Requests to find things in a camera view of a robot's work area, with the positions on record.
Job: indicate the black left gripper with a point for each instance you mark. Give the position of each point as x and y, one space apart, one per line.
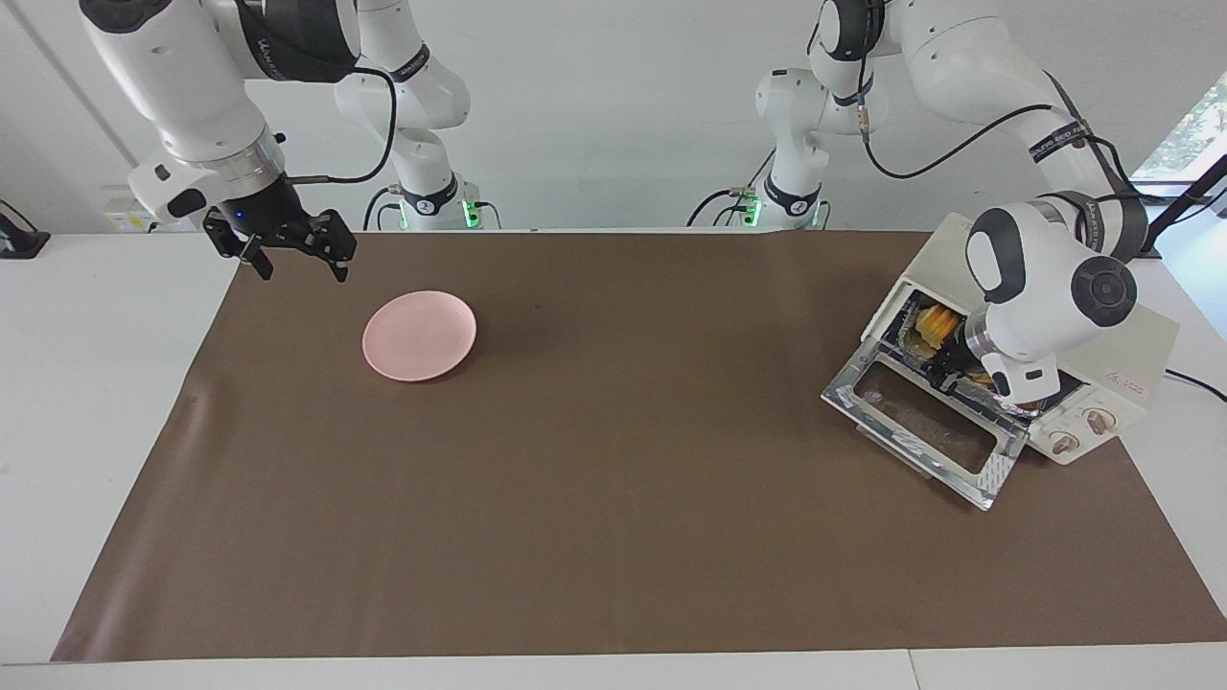
959 364

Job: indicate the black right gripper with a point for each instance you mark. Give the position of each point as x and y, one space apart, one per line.
268 211

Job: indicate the aluminium foil tray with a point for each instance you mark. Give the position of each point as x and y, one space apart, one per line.
978 381

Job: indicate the yellow sliced bread loaf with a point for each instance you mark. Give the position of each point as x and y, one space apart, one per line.
935 326

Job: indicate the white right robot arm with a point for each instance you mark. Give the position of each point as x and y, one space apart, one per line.
173 77

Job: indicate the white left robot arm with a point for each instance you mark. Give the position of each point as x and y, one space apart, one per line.
1045 287

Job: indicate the glass oven door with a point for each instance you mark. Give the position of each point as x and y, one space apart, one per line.
997 470

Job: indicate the beige oven knob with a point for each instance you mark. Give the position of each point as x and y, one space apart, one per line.
1064 444
1099 420

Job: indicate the cream toaster oven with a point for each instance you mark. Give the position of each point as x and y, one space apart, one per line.
1150 340

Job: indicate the pink round plate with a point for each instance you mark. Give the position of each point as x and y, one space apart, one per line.
419 335

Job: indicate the black table clamp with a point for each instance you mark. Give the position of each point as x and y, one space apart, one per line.
19 244

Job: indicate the black stand with clamp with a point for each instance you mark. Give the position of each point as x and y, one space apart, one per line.
1184 196

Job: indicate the brown table mat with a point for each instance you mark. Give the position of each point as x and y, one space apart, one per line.
623 527

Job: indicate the white wall power outlet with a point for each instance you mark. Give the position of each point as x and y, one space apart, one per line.
120 222

